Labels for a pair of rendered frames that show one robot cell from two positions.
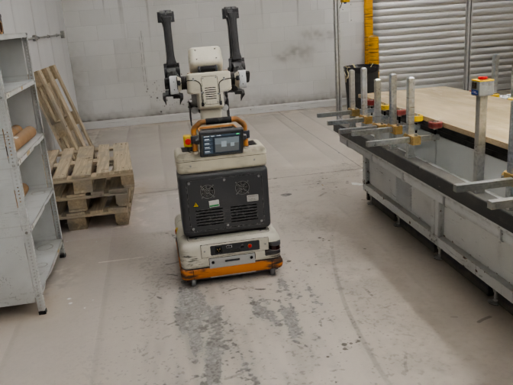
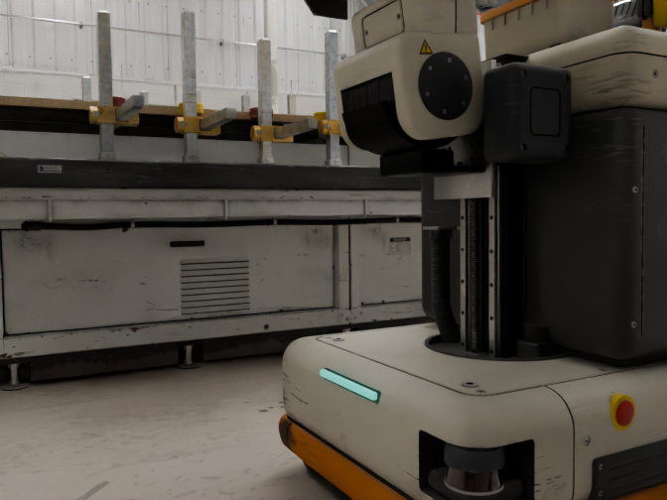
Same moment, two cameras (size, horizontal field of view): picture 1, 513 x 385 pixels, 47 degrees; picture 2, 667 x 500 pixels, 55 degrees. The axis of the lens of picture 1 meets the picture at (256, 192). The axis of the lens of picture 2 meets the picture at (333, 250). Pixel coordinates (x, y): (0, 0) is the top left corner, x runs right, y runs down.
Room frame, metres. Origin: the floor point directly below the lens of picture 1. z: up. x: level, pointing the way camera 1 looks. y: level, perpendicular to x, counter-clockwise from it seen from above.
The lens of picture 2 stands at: (4.28, 1.27, 0.53)
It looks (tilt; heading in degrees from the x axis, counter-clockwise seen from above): 3 degrees down; 252
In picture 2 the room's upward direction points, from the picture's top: 1 degrees counter-clockwise
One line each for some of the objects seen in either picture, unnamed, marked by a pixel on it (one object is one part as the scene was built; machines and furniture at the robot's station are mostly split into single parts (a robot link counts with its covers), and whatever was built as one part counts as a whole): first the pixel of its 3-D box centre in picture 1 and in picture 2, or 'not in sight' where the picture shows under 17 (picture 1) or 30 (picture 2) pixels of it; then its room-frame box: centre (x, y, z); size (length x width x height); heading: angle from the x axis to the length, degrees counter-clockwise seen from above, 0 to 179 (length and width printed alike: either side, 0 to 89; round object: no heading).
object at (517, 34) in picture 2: (217, 136); (545, 34); (3.49, 0.21, 0.87); 0.23 x 0.15 x 0.11; 99
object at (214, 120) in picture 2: (357, 120); (208, 124); (4.01, -0.74, 0.81); 0.43 x 0.03 x 0.04; 99
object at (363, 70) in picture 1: (364, 102); (189, 89); (4.06, -0.79, 0.93); 0.04 x 0.04 x 0.48; 9
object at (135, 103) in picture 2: (346, 112); (123, 114); (4.26, -0.70, 0.83); 0.43 x 0.03 x 0.04; 99
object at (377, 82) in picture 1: (377, 115); (264, 112); (3.82, -0.83, 0.87); 0.04 x 0.04 x 0.48; 9
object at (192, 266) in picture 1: (224, 239); (499, 408); (3.61, 0.23, 0.16); 0.67 x 0.64 x 0.25; 9
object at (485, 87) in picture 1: (482, 88); not in sight; (2.59, -1.03, 1.18); 0.07 x 0.07 x 0.08; 9
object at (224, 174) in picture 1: (221, 180); (536, 182); (3.51, 0.21, 0.59); 0.55 x 0.34 x 0.83; 99
